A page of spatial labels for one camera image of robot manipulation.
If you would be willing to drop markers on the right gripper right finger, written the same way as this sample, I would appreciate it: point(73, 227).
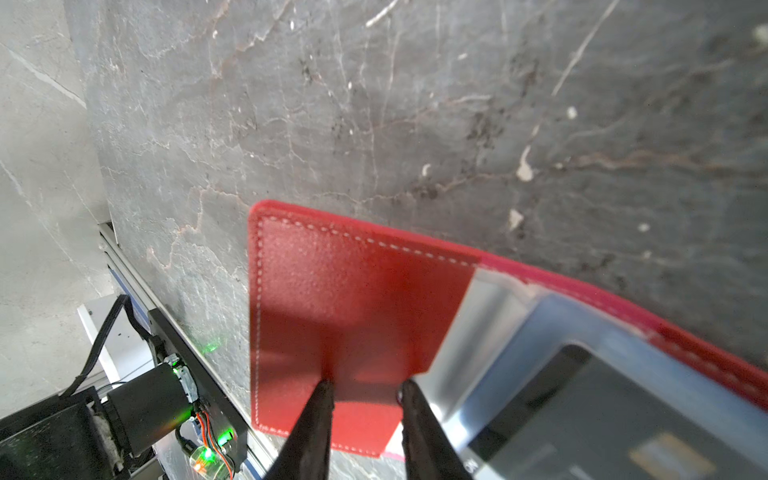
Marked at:
point(428, 452)

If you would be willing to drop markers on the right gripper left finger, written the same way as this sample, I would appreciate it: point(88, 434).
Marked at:
point(306, 453)

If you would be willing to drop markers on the red leather card holder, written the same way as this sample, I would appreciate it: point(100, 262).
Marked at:
point(368, 308)

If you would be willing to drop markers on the black VIP credit card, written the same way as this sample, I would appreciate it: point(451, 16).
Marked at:
point(579, 417)

